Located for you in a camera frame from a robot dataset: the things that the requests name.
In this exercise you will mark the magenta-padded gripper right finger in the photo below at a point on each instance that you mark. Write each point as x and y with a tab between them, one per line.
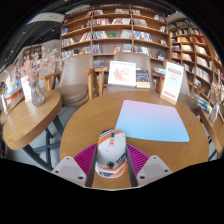
138	160

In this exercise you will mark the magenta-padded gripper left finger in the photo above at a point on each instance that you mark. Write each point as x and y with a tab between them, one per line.
83	160

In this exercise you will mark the white orange computer mouse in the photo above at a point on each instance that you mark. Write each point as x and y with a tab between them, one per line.
111	153

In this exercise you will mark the pink blue gradient mouse pad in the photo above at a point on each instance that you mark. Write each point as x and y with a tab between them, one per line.
151	121

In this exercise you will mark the round wooden side table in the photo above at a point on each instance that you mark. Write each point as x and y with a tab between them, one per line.
28	123

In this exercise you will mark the brown armchair with wooden arms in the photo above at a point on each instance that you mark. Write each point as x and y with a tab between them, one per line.
71	83
190	96

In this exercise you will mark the glass vase with pink flowers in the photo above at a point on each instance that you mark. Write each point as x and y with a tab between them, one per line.
36	93

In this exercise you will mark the dark blue book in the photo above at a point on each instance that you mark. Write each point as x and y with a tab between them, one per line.
143	78

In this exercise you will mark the white red sign, wooden stand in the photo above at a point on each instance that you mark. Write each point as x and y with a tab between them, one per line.
172	81

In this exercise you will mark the stack of books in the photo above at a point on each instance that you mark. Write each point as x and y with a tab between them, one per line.
203	103

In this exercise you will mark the white framed floral picture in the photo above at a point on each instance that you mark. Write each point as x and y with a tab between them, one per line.
121	74

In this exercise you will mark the glass vase with dried flowers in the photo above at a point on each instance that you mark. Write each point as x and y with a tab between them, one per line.
215	111

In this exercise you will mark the small white table sign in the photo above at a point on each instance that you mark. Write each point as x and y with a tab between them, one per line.
26	89

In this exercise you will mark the brown armchair holding picture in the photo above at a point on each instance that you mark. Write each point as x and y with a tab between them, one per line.
128	56

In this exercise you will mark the small distant bookshelf unit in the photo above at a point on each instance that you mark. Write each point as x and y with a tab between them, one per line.
31	52

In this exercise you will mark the tall wooden bookshelf unit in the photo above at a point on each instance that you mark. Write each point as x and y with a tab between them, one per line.
196	50

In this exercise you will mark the wide wooden bookshelf unit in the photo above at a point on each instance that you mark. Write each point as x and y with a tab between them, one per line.
113	30

